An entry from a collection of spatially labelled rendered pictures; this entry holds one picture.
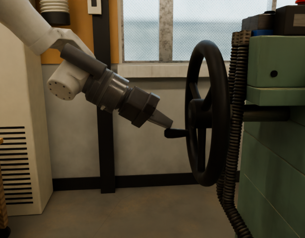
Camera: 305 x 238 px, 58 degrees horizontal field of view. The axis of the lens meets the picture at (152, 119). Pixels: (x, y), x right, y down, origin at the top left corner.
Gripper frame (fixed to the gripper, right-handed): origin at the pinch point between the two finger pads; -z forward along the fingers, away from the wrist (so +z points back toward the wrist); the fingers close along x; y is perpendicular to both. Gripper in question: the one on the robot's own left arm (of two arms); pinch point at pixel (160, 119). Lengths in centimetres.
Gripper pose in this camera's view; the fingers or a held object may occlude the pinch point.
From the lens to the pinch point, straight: 66.7
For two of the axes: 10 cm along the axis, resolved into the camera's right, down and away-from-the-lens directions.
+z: -8.7, -4.7, -1.6
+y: 3.6, -8.1, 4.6
